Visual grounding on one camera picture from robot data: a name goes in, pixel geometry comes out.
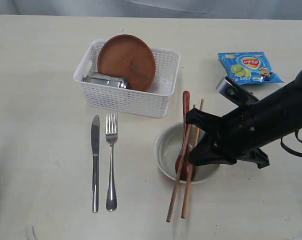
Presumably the white bowl with black pattern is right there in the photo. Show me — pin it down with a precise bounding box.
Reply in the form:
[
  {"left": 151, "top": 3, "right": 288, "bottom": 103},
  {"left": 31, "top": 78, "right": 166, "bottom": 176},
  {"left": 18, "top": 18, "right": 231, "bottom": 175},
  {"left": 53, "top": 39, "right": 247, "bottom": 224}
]
[{"left": 154, "top": 122, "right": 220, "bottom": 185}]

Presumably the silver table knife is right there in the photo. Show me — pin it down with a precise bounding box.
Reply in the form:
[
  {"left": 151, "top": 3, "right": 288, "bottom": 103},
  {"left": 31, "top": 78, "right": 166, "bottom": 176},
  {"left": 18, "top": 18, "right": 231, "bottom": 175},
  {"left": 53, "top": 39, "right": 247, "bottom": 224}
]
[{"left": 91, "top": 115, "right": 100, "bottom": 213}]

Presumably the brown wooden chopstick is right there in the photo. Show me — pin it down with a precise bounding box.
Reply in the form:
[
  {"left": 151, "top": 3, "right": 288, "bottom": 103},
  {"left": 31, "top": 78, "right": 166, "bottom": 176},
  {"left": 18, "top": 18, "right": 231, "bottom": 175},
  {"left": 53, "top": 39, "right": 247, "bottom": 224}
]
[
  {"left": 180, "top": 98, "right": 205, "bottom": 220},
  {"left": 166, "top": 103, "right": 192, "bottom": 223}
]

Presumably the silver metal fork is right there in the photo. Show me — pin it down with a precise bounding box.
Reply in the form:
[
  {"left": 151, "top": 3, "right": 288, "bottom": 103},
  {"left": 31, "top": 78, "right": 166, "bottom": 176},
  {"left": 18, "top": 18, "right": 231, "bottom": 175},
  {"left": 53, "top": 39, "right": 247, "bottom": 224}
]
[{"left": 105, "top": 113, "right": 118, "bottom": 212}]

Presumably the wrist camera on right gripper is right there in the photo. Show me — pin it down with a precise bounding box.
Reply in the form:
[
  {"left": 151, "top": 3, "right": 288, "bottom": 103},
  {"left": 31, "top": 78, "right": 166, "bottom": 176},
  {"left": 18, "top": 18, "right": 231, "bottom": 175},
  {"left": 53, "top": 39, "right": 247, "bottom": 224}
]
[{"left": 216, "top": 76, "right": 259, "bottom": 106}]

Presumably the silver metal cup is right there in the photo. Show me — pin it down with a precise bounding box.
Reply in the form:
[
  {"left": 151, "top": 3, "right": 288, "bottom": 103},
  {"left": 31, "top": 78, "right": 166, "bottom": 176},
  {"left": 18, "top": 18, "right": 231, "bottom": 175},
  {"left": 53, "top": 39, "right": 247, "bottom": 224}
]
[{"left": 82, "top": 72, "right": 127, "bottom": 89}]

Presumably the brown round plate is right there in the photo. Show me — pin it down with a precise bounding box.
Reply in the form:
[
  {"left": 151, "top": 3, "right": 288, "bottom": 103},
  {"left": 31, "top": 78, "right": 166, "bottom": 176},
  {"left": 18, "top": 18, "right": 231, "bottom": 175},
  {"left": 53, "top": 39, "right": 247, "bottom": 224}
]
[{"left": 96, "top": 34, "right": 156, "bottom": 92}]

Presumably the white perforated plastic basket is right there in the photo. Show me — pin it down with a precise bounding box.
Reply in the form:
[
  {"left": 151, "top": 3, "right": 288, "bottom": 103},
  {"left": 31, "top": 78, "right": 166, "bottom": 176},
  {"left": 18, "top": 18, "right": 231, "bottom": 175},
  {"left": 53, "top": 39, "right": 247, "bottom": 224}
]
[{"left": 73, "top": 39, "right": 181, "bottom": 118}]

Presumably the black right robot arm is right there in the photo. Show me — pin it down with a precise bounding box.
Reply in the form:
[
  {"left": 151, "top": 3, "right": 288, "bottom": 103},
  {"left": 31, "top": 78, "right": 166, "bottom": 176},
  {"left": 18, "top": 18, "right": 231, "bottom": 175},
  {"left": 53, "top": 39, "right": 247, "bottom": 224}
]
[{"left": 186, "top": 70, "right": 302, "bottom": 169}]

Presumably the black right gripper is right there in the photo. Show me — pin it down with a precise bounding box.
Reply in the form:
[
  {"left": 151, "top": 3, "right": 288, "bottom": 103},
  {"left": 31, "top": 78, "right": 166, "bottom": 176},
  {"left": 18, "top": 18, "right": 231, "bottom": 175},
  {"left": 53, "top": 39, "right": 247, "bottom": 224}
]
[{"left": 186, "top": 107, "right": 270, "bottom": 168}]

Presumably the blue chips bag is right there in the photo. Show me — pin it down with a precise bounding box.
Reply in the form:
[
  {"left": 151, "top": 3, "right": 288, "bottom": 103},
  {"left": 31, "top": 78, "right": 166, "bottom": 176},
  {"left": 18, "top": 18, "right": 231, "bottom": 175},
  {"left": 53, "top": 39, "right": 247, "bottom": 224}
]
[{"left": 217, "top": 51, "right": 284, "bottom": 85}]

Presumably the red-brown wooden spoon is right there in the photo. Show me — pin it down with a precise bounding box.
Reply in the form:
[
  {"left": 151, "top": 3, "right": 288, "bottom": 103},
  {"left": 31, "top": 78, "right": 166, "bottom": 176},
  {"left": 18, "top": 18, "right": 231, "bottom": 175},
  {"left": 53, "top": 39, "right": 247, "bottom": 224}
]
[{"left": 174, "top": 90, "right": 197, "bottom": 181}]

